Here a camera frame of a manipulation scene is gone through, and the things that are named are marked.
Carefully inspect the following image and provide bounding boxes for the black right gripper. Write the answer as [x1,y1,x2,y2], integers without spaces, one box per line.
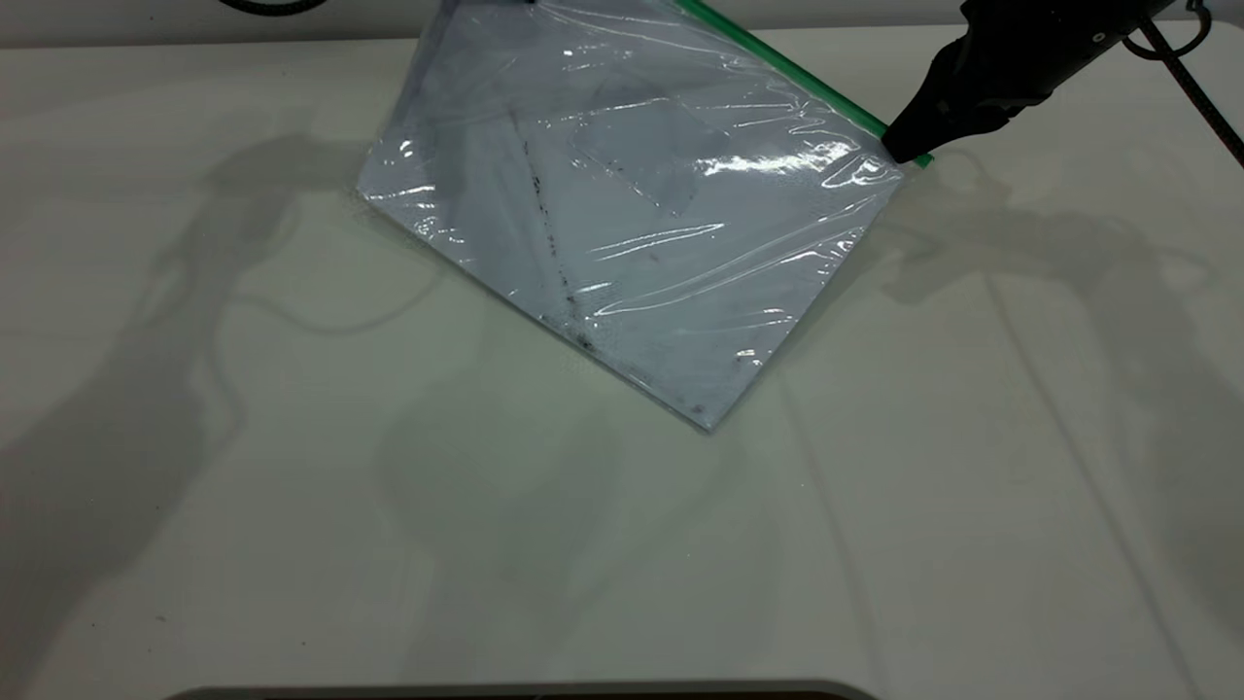
[880,0,1172,166]

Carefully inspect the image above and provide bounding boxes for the transparent zip bag green zipper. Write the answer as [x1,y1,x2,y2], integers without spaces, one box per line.
[355,0,936,435]

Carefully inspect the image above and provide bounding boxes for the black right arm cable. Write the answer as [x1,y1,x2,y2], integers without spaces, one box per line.
[1123,0,1244,168]

